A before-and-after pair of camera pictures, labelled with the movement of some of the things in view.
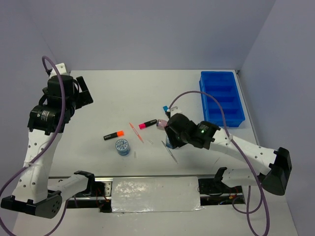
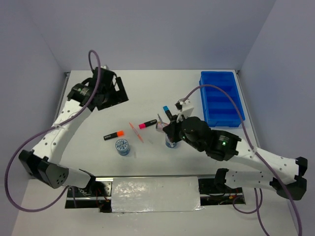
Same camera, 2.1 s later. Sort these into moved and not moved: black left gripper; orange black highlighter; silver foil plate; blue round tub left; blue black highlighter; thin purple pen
Moved: black left gripper; thin purple pen
Not moved: blue round tub left; orange black highlighter; blue black highlighter; silver foil plate
